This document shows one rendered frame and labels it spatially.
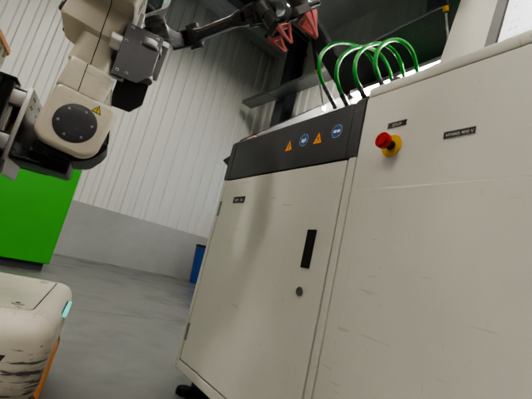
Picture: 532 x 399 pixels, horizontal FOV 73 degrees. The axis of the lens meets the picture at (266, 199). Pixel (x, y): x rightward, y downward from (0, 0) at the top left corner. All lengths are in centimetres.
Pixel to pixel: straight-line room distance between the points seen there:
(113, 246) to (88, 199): 102
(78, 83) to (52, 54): 681
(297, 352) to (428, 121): 59
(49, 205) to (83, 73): 315
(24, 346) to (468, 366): 78
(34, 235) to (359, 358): 371
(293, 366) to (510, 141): 64
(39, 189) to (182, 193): 451
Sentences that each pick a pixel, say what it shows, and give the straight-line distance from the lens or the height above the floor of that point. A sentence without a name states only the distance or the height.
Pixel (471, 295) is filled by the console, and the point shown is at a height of 50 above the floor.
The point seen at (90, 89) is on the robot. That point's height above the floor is 83.
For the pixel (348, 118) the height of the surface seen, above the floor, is 91.
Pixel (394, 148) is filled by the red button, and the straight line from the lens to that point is 85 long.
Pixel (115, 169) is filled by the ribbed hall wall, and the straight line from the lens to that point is 774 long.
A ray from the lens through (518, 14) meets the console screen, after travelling 129.
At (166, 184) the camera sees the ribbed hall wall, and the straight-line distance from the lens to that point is 806.
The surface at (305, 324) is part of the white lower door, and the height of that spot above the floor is 37.
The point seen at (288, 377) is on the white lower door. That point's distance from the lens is 94.
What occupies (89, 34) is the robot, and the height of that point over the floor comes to 99.
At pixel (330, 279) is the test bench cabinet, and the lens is 86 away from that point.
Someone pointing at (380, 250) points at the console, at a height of 56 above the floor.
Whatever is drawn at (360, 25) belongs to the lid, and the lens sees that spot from 182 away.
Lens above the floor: 46
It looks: 12 degrees up
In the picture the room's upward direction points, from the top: 13 degrees clockwise
